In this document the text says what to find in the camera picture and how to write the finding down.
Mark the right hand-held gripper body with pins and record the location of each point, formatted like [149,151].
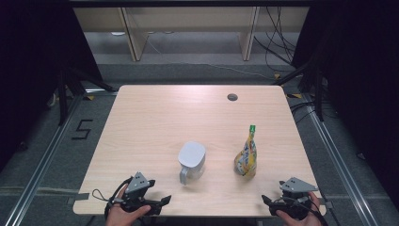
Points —
[296,185]

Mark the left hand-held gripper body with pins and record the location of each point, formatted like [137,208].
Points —
[136,183]

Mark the yellow snack pouch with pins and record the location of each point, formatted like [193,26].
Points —
[246,158]

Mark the clear jug with white lid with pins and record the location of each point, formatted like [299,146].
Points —
[192,155]

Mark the person's right hand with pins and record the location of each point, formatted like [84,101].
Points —
[302,222]

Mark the person's left hand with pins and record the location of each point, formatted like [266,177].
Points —
[122,218]

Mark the grey tape strip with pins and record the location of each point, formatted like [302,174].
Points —
[80,197]

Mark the black metal stand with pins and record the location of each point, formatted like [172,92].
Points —
[63,100]
[319,94]

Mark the round grey table grommet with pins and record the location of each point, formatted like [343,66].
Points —
[232,97]

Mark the black curtain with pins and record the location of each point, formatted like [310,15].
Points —
[28,62]
[363,78]

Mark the aluminium floor rail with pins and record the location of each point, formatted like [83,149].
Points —
[48,153]
[342,163]

